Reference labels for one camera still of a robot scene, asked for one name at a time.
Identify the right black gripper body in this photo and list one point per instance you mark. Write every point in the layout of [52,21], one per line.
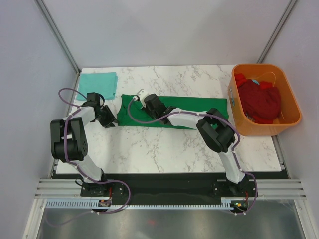
[152,114]

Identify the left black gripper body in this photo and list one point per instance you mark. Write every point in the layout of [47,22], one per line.
[106,117]

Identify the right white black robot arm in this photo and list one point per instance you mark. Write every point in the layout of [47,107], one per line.
[215,130]

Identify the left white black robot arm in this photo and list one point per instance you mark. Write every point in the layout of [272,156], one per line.
[68,138]

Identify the folded teal t shirt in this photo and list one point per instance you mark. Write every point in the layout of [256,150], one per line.
[102,83]

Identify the bright red t shirt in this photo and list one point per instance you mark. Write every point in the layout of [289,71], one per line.
[241,79]

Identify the dark red t shirt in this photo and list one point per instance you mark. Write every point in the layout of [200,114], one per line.
[261,102]

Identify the orange plastic bin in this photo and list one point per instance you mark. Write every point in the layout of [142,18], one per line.
[290,114]

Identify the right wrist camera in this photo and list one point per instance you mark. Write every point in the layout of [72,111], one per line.
[140,96]

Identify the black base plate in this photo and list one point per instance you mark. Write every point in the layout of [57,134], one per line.
[167,188]

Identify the aluminium rail profile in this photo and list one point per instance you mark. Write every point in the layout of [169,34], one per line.
[272,189]

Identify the white slotted cable duct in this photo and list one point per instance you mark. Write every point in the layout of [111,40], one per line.
[95,204]

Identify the left aluminium frame post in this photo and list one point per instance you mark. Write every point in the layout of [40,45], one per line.
[57,34]

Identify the aluminium frame post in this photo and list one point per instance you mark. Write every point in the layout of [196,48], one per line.
[278,28]
[57,34]

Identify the right aluminium frame post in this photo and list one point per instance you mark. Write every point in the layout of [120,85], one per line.
[278,28]

